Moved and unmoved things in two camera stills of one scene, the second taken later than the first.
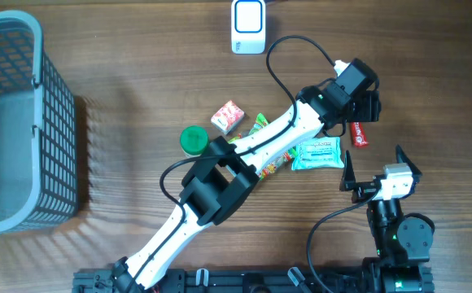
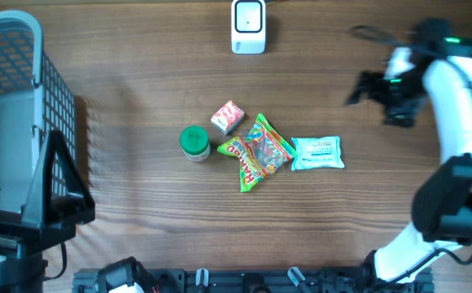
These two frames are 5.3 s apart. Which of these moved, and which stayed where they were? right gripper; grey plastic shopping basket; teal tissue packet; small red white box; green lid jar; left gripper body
Moved: left gripper body; right gripper
Stayed: grey plastic shopping basket; green lid jar; teal tissue packet; small red white box
